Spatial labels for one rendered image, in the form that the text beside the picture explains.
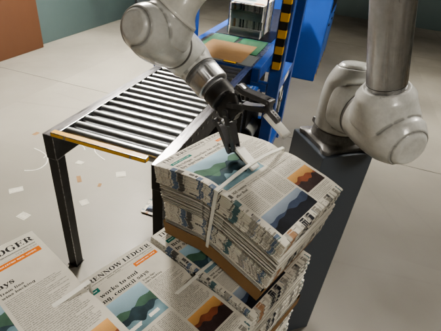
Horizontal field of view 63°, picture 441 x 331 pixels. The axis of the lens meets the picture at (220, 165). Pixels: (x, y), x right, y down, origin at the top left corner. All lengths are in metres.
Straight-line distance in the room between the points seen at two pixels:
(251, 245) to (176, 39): 0.47
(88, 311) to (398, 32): 0.83
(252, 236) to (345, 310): 1.34
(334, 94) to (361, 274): 1.37
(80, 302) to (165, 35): 0.51
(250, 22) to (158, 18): 2.53
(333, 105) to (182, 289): 0.69
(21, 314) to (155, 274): 0.40
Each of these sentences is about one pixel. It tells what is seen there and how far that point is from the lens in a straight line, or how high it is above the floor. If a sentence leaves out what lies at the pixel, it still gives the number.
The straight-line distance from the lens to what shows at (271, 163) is 0.95.
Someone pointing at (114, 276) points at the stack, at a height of 0.83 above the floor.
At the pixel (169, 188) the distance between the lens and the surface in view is 0.96.
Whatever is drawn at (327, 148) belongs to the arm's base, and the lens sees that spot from 1.22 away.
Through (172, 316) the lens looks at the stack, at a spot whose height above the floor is 0.83.
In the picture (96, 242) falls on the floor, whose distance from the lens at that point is 2.24.
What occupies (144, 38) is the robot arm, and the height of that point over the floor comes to 1.39.
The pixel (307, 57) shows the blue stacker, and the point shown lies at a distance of 4.87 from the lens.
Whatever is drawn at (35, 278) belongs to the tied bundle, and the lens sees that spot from 0.72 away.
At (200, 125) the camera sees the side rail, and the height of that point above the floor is 0.80.
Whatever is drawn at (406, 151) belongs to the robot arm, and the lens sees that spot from 1.03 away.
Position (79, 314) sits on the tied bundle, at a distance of 0.65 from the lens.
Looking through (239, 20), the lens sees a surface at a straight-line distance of 3.28.
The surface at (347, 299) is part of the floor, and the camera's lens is 2.15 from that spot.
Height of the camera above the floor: 1.59
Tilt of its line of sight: 34 degrees down
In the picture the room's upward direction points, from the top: 7 degrees clockwise
